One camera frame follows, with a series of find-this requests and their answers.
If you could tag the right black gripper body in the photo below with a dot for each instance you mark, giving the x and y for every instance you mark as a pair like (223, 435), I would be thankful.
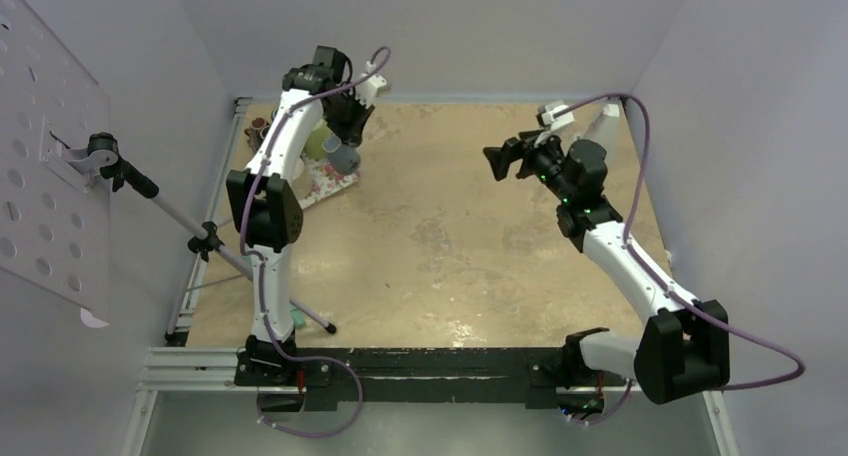
(539, 159)

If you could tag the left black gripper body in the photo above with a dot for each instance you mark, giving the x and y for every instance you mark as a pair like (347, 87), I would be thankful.
(344, 119)

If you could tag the grey blue mug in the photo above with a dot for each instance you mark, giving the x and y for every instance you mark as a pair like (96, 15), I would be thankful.
(344, 159)

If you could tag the light green mug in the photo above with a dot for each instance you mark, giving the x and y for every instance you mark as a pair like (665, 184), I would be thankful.
(321, 143)

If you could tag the beige cream mug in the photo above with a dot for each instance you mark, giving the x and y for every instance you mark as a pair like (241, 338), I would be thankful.
(301, 181)

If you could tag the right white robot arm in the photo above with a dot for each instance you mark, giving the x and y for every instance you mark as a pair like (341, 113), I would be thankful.
(683, 349)

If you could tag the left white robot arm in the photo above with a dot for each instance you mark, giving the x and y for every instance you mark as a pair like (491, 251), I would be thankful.
(266, 211)

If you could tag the dark brown mug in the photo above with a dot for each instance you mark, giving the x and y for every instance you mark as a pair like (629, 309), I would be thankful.
(255, 133)

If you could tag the white wedge stand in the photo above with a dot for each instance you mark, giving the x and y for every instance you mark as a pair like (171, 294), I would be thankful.
(603, 125)

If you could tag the floral pattern tray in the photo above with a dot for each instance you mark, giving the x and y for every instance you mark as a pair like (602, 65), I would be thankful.
(326, 182)

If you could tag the teal marker pen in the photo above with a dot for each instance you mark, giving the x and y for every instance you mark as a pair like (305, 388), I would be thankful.
(298, 317)

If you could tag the perforated white panel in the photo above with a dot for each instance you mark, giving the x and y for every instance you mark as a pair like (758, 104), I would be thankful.
(55, 208)

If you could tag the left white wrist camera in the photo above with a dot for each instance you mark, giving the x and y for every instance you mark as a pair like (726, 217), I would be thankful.
(368, 91)

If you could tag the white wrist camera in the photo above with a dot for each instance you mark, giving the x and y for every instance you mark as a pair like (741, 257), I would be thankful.
(368, 91)
(554, 119)

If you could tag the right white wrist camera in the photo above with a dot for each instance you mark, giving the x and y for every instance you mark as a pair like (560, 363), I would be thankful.
(554, 119)

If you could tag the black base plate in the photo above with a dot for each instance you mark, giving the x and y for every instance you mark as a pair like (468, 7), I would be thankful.
(326, 377)

